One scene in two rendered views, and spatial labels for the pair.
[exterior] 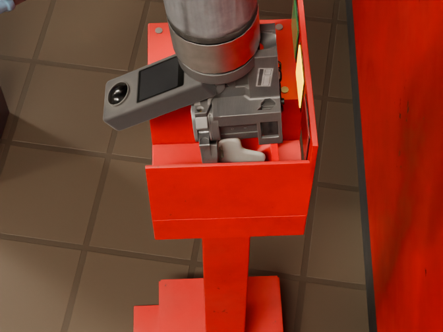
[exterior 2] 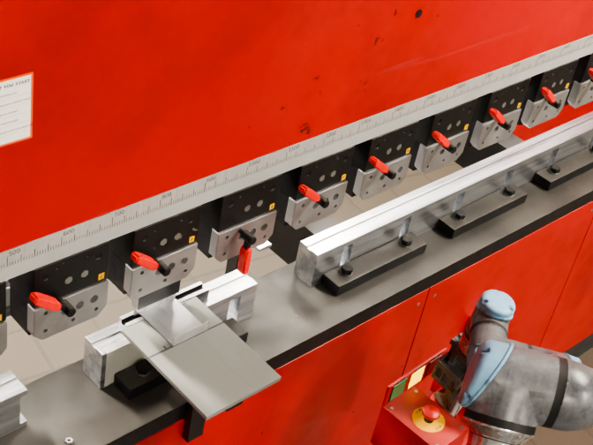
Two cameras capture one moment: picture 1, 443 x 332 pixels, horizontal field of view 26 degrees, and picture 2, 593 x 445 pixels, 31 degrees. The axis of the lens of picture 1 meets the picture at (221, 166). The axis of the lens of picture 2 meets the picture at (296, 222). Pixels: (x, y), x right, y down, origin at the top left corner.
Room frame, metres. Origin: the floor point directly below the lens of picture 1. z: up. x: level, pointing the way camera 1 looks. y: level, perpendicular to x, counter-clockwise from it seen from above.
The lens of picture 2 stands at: (2.10, 0.79, 2.46)
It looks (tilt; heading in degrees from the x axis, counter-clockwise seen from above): 37 degrees down; 220
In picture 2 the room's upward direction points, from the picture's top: 12 degrees clockwise
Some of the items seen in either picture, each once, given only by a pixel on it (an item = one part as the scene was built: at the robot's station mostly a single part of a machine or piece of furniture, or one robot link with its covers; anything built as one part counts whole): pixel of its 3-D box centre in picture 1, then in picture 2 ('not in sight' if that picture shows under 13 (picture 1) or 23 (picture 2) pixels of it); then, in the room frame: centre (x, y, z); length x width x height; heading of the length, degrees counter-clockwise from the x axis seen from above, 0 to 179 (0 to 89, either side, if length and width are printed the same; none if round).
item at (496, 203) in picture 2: not in sight; (483, 210); (0.04, -0.34, 0.89); 0.30 x 0.05 x 0.03; 179
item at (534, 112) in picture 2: not in sight; (539, 86); (-0.13, -0.39, 1.18); 0.15 x 0.09 x 0.17; 179
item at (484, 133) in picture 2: not in sight; (490, 107); (0.07, -0.40, 1.18); 0.15 x 0.09 x 0.17; 179
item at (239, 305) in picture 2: not in sight; (173, 325); (0.99, -0.41, 0.92); 0.39 x 0.06 x 0.10; 179
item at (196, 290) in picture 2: not in sight; (164, 308); (1.02, -0.41, 0.98); 0.20 x 0.03 x 0.03; 179
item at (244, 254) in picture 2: not in sight; (243, 252); (0.89, -0.34, 1.12); 0.04 x 0.02 x 0.10; 89
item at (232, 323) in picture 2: not in sight; (183, 357); (1.01, -0.35, 0.89); 0.30 x 0.05 x 0.03; 179
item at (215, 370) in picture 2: not in sight; (200, 355); (1.05, -0.26, 1.00); 0.26 x 0.18 x 0.01; 89
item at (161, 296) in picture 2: not in sight; (156, 289); (1.05, -0.41, 1.05); 0.10 x 0.02 x 0.10; 179
